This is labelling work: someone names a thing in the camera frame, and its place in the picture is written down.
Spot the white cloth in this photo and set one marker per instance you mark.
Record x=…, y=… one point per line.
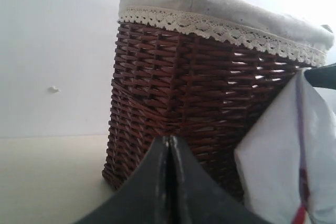
x=237, y=22

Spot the dark brown wicker basket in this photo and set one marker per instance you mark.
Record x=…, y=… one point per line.
x=206, y=91

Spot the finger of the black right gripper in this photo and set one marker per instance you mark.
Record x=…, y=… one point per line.
x=322, y=77

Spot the white t-shirt with red lettering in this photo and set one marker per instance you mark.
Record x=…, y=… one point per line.
x=286, y=162

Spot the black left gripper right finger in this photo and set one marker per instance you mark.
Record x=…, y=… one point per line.
x=197, y=198

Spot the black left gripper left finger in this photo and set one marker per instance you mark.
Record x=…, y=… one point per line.
x=142, y=198

